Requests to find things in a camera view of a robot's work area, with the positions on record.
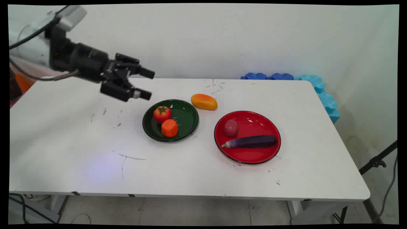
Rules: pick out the orange object behind table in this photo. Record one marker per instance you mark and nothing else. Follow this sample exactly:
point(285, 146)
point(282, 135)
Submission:
point(24, 82)

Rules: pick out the orange toy fruit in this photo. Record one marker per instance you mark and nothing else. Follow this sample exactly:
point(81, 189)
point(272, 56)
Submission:
point(169, 128)

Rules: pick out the dark object behind table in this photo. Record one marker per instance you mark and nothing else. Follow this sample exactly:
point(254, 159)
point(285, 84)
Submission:
point(15, 86)

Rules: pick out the red toy tomato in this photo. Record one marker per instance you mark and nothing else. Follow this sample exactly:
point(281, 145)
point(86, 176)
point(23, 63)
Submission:
point(162, 115)

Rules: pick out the red round plate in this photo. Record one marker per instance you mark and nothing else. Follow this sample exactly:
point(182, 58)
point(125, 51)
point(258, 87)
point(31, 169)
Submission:
point(254, 124)

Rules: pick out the black metal table leg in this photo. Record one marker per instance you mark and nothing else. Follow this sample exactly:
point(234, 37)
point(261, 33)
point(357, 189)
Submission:
point(372, 210)

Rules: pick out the black tripod stand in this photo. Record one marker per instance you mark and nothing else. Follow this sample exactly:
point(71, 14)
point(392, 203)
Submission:
point(376, 163)

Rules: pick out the dark green round plate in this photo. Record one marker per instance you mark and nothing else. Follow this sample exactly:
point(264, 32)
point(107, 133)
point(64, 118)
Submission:
point(186, 119)

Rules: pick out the purple toy eggplant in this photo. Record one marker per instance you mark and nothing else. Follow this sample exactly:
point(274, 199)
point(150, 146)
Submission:
point(251, 142)

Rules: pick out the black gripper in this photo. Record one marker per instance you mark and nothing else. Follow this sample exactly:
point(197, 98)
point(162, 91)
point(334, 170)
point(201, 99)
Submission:
point(86, 62)

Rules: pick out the yellow orange toy mango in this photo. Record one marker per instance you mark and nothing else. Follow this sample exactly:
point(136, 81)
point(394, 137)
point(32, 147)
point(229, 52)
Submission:
point(204, 102)

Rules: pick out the dark red toy potato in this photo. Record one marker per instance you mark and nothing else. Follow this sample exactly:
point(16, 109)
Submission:
point(231, 128)

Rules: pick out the blue foam blocks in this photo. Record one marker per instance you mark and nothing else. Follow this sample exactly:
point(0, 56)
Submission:
point(326, 100)

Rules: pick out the grey table leg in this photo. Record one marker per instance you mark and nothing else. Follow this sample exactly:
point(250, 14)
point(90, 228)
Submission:
point(58, 205)

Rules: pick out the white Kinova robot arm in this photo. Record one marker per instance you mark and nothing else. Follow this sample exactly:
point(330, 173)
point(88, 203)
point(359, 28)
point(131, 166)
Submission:
point(30, 47)

